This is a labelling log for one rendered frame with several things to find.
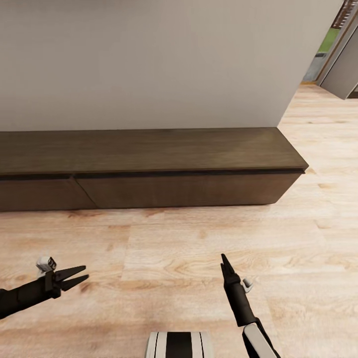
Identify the robot trunk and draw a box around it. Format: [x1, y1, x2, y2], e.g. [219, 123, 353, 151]
[145, 332, 214, 358]

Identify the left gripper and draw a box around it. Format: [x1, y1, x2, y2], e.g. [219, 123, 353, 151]
[17, 266, 90, 310]

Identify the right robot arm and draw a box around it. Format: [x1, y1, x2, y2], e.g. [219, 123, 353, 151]
[220, 254, 281, 358]

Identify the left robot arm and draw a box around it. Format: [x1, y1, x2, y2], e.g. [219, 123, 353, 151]
[0, 255, 90, 320]

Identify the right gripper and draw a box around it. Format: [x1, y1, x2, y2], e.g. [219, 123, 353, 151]
[220, 254, 250, 311]

